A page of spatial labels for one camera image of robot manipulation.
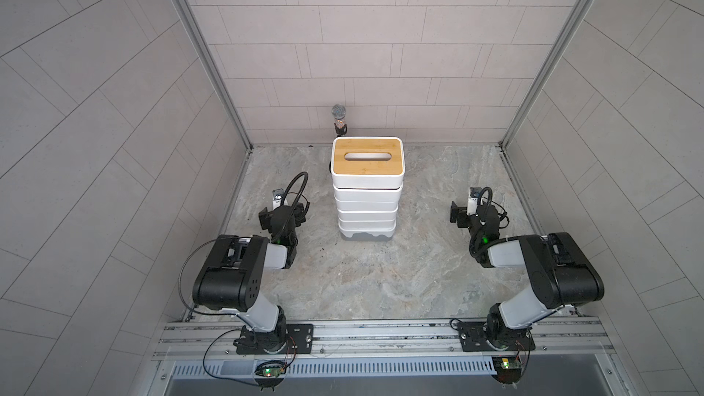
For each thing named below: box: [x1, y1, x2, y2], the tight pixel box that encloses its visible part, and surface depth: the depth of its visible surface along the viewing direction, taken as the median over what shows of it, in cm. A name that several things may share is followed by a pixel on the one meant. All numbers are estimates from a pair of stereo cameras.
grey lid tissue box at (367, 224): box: [337, 217, 397, 231], surface depth 81 cm
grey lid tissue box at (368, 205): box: [335, 198, 401, 214], surface depth 75 cm
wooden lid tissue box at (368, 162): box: [330, 136, 406, 190], surface depth 66 cm
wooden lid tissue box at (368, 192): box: [332, 184, 404, 203], surface depth 68 cm
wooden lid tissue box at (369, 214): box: [337, 207, 399, 224], surface depth 80 cm
